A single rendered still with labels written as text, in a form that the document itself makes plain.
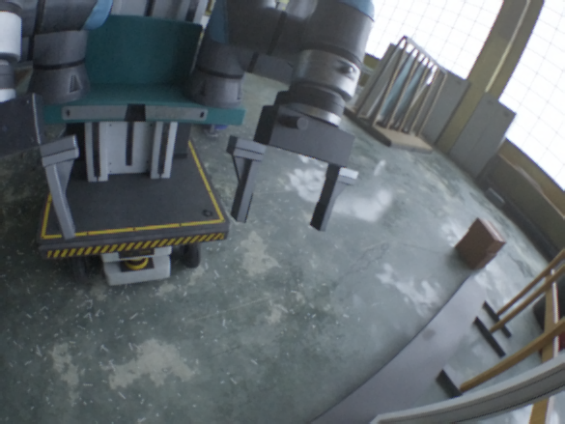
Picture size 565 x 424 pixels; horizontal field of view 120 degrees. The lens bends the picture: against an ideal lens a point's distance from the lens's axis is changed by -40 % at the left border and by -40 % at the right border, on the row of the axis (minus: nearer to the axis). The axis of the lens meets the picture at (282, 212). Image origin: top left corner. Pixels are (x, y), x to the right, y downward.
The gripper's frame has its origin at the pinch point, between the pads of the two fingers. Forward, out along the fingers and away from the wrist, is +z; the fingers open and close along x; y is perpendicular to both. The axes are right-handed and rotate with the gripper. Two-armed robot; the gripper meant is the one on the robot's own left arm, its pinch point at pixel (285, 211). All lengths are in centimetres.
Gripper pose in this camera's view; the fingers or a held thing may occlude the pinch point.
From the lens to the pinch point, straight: 37.9
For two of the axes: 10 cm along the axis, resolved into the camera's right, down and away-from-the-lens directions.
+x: 8.4, 1.2, 5.3
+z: -2.8, 9.3, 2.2
